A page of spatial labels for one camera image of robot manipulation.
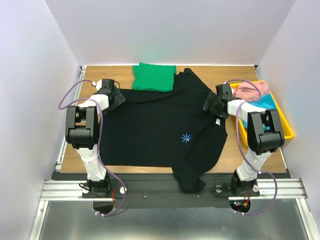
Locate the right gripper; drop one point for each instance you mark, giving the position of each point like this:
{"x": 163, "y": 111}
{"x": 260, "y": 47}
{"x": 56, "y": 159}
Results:
{"x": 208, "y": 105}

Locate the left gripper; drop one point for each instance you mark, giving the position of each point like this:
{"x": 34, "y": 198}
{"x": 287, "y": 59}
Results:
{"x": 118, "y": 99}

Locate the black t shirt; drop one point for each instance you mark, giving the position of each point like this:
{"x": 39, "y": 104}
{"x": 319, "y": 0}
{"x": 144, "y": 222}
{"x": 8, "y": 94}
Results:
{"x": 153, "y": 129}

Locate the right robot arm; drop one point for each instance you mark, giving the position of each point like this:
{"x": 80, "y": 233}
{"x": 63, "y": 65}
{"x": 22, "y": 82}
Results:
{"x": 264, "y": 134}

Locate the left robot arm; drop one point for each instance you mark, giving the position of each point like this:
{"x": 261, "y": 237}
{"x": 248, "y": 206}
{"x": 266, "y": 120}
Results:
{"x": 83, "y": 131}

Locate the pink t shirt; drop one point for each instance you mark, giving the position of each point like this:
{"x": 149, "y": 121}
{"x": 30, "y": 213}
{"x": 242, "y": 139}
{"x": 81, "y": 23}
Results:
{"x": 249, "y": 93}

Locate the folded green t shirt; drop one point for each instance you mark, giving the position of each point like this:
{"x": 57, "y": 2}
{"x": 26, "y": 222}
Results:
{"x": 153, "y": 77}

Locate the teal t shirt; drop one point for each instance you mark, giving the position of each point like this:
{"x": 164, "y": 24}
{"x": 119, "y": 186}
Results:
{"x": 266, "y": 102}

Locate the yellow plastic bin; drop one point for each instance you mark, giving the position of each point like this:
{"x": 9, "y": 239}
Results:
{"x": 287, "y": 130}

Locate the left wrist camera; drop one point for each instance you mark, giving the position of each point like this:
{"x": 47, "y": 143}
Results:
{"x": 97, "y": 85}

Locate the aluminium side rail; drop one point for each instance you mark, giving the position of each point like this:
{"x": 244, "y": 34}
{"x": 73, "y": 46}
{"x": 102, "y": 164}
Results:
{"x": 68, "y": 160}

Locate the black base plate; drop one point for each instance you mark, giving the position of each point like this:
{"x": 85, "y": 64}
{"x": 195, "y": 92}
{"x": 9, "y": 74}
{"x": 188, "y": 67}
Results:
{"x": 135, "y": 202}

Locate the aluminium front rail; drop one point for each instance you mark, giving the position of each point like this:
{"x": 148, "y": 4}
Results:
{"x": 264, "y": 189}

